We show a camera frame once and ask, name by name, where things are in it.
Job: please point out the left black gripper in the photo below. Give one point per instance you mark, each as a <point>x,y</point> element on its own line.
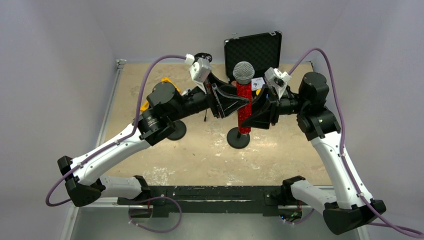
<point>214,101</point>

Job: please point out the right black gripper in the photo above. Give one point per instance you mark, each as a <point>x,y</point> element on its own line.
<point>271,108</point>

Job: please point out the red glitter microphone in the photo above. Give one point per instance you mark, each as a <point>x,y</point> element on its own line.
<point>243,74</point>

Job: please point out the round-base mic stand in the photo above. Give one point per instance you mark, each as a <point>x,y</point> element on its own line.
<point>180,131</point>
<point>236,139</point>

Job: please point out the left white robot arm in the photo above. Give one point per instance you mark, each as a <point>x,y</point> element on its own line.
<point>85,177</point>

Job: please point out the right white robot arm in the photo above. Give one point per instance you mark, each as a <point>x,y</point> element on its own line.
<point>352,205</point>

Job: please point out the black tripod mic stand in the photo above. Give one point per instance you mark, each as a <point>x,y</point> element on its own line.
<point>201,98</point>

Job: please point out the yellow triangle stand far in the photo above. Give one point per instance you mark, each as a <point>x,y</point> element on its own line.
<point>168,80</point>

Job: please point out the yellow triangle stand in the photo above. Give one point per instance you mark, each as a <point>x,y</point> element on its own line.
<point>144,106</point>
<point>168,80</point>

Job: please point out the yellow triangle stand near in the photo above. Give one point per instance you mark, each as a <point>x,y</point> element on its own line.
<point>144,106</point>

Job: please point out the white card deck box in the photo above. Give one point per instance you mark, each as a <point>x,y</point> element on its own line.
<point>257,83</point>

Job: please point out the black poker chip case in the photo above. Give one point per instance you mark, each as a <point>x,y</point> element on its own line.
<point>261,50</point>

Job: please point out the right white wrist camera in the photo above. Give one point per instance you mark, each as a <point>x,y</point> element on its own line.
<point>277,80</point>

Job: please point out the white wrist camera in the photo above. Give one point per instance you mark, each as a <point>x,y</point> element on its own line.
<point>277,80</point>
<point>199,71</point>

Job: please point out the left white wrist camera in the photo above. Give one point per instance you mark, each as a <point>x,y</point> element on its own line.
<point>199,71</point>

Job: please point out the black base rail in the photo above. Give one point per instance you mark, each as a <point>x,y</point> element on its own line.
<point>266,200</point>

